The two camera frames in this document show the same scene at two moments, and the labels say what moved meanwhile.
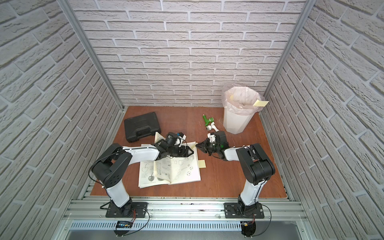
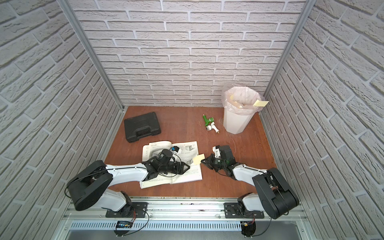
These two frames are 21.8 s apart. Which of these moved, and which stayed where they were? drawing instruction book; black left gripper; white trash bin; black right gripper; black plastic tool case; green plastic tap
Moved: black right gripper; black left gripper
Stayed: white trash bin; drawing instruction book; black plastic tool case; green plastic tap
